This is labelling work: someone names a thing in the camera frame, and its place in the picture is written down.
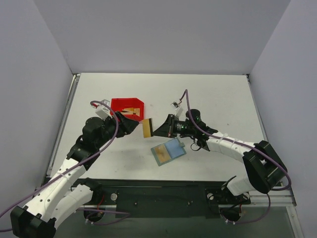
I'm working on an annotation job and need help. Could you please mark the aluminium frame rail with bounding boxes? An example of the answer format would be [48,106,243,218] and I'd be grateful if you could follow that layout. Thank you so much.
[249,190,297,207]

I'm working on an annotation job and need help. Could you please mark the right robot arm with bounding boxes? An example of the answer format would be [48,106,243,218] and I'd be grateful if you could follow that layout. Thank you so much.
[151,109,287,203]

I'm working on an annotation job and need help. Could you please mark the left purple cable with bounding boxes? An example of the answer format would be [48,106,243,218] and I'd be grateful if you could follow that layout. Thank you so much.
[0,100,131,225]

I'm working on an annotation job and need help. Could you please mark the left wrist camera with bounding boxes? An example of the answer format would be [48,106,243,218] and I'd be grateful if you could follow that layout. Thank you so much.
[92,99,111,119]

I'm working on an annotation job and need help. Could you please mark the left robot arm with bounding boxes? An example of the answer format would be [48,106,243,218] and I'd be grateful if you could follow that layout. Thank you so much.
[10,112,139,238]

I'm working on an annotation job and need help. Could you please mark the gold card inside bin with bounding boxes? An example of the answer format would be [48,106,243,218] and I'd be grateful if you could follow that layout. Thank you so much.
[122,108,140,117]

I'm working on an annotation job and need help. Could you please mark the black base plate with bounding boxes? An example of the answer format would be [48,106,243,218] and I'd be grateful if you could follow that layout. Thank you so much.
[72,178,251,219]

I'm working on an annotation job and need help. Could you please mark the gold card with magnetic stripe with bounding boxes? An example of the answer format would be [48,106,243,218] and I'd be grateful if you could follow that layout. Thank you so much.
[142,118,153,138]

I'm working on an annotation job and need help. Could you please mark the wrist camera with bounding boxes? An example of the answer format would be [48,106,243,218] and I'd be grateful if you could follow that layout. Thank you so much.
[171,102,183,118]
[92,99,111,119]

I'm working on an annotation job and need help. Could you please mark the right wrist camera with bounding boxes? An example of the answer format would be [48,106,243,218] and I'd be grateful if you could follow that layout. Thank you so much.
[171,102,183,118]

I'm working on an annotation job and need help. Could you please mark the gold VIP card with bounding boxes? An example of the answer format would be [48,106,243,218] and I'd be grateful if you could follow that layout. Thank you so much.
[154,144,171,166]

